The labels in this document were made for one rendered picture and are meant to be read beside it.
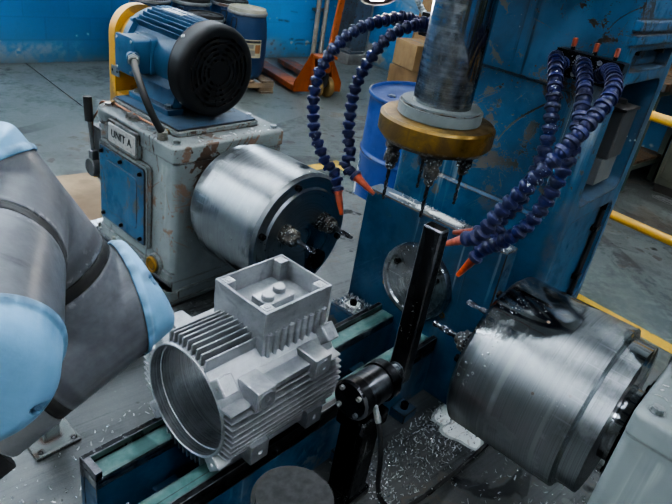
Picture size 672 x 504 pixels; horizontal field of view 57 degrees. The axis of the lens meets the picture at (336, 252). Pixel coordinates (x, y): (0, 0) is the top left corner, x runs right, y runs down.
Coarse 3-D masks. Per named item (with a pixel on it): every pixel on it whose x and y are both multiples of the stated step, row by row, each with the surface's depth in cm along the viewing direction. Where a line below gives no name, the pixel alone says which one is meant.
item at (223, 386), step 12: (324, 324) 84; (168, 336) 78; (324, 336) 84; (336, 336) 85; (216, 384) 71; (228, 384) 72; (216, 396) 72; (228, 396) 71; (156, 408) 84; (216, 456) 77; (216, 468) 77
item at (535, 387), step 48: (528, 288) 86; (480, 336) 83; (528, 336) 81; (576, 336) 79; (624, 336) 79; (480, 384) 82; (528, 384) 78; (576, 384) 76; (624, 384) 75; (480, 432) 86; (528, 432) 79; (576, 432) 76; (576, 480) 78
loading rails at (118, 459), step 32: (352, 320) 115; (384, 320) 118; (352, 352) 114; (384, 352) 109; (416, 384) 116; (320, 416) 93; (96, 448) 80; (128, 448) 82; (160, 448) 84; (288, 448) 89; (320, 448) 97; (96, 480) 77; (128, 480) 82; (160, 480) 87; (192, 480) 79; (224, 480) 80; (256, 480) 86
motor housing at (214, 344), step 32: (224, 320) 79; (160, 352) 81; (192, 352) 74; (224, 352) 74; (256, 352) 78; (288, 352) 81; (160, 384) 84; (192, 384) 87; (288, 384) 78; (320, 384) 83; (192, 416) 85; (224, 416) 73; (256, 416) 75; (288, 416) 81; (192, 448) 81; (224, 448) 75
